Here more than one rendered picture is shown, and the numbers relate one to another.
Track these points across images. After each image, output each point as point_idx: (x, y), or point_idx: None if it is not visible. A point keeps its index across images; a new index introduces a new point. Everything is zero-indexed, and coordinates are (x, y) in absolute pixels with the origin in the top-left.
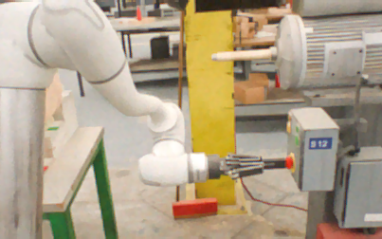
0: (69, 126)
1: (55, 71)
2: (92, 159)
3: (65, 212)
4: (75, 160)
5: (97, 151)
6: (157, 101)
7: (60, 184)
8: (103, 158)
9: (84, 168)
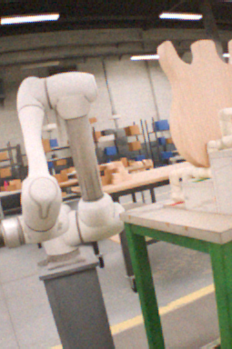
0: (225, 198)
1: (58, 111)
2: (180, 242)
3: (125, 225)
4: (163, 216)
5: (197, 248)
6: (27, 155)
7: (141, 212)
8: (214, 277)
9: (149, 224)
